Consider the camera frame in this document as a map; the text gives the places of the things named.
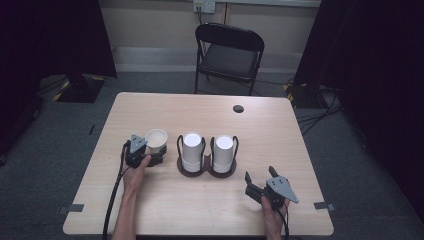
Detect dark double cup holder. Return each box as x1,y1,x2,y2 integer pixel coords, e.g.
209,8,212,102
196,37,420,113
176,134,240,179

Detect stack of white paper cups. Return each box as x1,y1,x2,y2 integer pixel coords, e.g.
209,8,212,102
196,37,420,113
182,132,203,173
212,133,234,174

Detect black stand base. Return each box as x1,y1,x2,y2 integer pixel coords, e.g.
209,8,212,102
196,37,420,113
53,73,108,104
284,83,321,109

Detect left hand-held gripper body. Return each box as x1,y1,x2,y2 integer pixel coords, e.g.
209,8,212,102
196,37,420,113
125,134,151,169

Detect black curtain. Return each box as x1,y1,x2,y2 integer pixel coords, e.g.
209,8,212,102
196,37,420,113
293,0,424,214
0,0,118,158

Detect single white paper cup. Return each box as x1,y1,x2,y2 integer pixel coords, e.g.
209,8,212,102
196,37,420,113
144,128,169,155

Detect grey tape strip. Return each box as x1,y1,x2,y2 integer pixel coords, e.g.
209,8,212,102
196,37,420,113
58,203,85,215
313,201,336,212

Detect person's left hand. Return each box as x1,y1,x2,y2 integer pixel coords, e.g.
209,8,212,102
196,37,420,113
121,155,153,198

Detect black floor cables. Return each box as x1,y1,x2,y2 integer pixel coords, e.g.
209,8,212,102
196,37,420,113
296,86,343,136

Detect left hand-held gripper cable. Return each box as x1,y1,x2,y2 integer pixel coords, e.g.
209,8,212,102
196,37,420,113
101,141,132,240

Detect black folding chair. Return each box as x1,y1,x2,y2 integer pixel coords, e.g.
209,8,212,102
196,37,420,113
194,22,265,97

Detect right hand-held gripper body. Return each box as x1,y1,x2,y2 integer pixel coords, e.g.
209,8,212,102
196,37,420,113
263,176,300,211

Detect right hand-held gripper cable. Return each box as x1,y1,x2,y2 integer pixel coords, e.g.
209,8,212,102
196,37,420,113
276,208,292,240

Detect person's right hand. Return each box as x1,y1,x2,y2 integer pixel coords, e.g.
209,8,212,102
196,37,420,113
261,197,290,240

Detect hand-held gripper cable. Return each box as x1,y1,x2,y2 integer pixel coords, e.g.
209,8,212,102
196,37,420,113
276,208,292,240
101,141,132,240

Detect white wall outlet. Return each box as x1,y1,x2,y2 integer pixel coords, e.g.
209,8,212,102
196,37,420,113
193,0,217,14

